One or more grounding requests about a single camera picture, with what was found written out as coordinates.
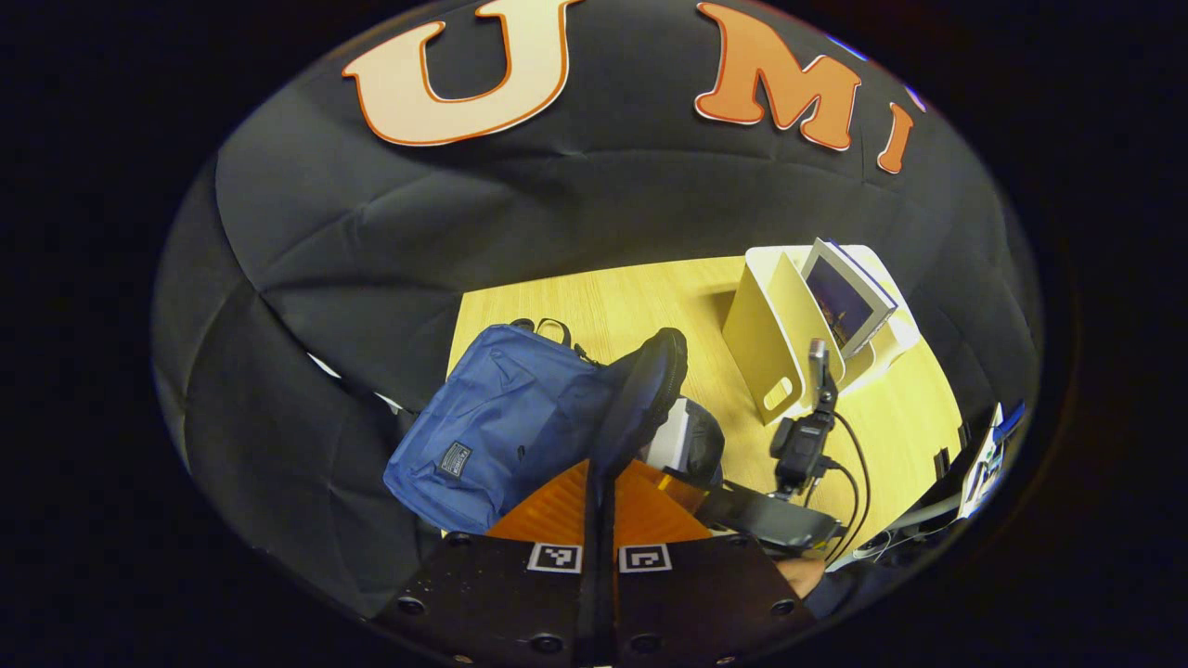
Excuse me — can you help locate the black backdrop cloth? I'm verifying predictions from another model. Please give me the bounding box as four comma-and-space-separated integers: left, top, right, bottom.
215, 0, 1045, 437

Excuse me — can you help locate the black cloth panel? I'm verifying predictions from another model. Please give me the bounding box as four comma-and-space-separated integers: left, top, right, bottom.
153, 158, 446, 618

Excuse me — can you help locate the blue schoolbag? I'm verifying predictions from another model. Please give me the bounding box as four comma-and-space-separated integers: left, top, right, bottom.
383, 317, 728, 539

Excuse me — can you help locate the white cable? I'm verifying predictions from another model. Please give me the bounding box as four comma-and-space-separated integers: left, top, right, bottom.
840, 533, 929, 565

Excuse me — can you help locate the blue white cover book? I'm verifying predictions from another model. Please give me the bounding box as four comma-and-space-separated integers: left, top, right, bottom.
801, 238, 899, 360

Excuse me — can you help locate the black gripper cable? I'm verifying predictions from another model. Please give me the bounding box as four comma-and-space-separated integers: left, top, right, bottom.
821, 457, 860, 559
829, 410, 873, 559

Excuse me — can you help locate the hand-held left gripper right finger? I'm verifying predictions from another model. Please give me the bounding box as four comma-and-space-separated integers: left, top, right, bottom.
599, 457, 818, 668

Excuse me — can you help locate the white bookshelf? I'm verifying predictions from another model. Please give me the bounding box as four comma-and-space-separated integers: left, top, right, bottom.
722, 243, 922, 426

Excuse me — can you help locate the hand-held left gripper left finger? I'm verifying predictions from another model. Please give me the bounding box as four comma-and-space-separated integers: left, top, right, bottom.
371, 457, 602, 668

